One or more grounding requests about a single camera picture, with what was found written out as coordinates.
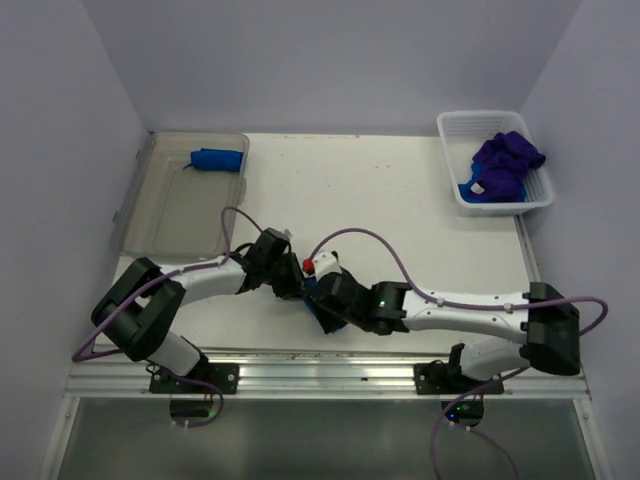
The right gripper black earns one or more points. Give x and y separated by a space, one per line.
341 274

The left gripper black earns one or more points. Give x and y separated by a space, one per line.
293 287

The grey towel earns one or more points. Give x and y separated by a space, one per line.
328 321

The blue towel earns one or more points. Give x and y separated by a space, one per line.
215 160
492 185

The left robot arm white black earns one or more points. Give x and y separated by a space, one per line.
137 312

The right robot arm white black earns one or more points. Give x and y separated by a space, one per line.
538 328

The clear plastic bin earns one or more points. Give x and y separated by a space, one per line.
172 211

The blue towel in basket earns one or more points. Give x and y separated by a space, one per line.
492 185

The white plastic basket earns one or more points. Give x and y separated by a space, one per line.
462 134

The purple towel in basket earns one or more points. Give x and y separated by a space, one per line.
511 151

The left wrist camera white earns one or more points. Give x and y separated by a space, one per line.
286 234

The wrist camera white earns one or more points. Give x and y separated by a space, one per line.
321 264
286 234

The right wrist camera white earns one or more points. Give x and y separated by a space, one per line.
321 264

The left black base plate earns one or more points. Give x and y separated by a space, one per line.
224 376

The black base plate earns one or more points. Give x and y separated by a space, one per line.
224 376
442 378

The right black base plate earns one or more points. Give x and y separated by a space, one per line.
442 378

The aluminium rail frame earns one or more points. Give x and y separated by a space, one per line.
283 353

